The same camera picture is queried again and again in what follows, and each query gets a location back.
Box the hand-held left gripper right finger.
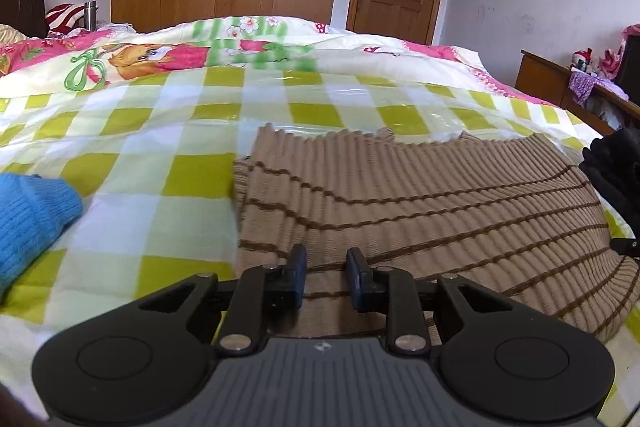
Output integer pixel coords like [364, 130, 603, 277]
[346, 247, 513, 355]

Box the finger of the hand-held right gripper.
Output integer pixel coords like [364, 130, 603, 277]
[610, 237, 640, 261]

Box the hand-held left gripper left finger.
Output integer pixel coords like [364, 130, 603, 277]
[137, 243, 307, 355]

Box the brown striped knit sweater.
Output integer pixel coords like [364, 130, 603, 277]
[232, 124, 639, 340]

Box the black cloth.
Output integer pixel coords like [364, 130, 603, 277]
[580, 126, 640, 239]

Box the wooden side cabinet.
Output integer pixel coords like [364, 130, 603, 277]
[515, 50, 640, 136]

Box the red white plush toy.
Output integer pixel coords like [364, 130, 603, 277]
[571, 49, 595, 72]

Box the checked cartoon print quilt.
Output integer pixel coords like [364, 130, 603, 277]
[0, 14, 632, 419]

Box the blue knit sweater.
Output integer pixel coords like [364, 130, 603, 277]
[0, 173, 84, 300]

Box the red white striped pillow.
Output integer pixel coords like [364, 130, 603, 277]
[45, 3, 101, 35]

